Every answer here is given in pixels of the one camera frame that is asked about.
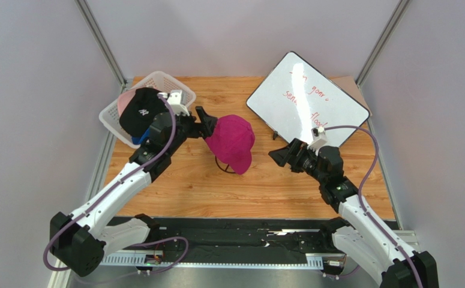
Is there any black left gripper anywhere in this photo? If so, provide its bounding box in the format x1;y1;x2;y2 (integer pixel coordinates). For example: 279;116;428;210
166;106;218;156

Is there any magenta baseball cap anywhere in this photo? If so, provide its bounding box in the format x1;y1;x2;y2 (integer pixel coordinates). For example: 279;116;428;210
205;115;256;175

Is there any black NY baseball cap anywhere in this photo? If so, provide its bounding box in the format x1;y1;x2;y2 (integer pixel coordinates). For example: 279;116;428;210
119;87;168;136

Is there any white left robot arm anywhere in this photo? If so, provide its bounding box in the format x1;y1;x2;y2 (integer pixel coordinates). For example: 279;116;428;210
43;106;218;277

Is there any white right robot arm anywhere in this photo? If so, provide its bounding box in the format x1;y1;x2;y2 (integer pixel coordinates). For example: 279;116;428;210
268;139;439;287

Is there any white dry-erase board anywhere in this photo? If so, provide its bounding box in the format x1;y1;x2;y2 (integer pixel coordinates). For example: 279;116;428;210
246;52;370;146

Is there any blue cap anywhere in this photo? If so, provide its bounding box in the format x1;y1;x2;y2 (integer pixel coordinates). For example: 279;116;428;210
131;128;150;145

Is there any light pink cap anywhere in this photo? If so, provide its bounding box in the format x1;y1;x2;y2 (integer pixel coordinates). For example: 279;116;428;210
116;89;136;117

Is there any white plastic basket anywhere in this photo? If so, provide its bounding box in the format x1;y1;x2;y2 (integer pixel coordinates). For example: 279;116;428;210
99;71;196;149

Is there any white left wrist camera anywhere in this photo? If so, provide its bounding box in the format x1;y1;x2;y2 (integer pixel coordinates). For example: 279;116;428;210
167;89;190;116

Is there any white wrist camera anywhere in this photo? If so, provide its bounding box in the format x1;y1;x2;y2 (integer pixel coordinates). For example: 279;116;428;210
307;126;328;153
167;89;190;116

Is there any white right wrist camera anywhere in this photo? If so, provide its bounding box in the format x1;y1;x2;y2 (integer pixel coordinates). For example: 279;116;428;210
307;126;328;153

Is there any black wire hat stand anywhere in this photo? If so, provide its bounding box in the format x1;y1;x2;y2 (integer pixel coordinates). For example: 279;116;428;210
214;157;236;174

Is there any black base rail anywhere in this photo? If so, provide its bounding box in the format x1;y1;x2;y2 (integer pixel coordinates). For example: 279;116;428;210
102;217;347;269

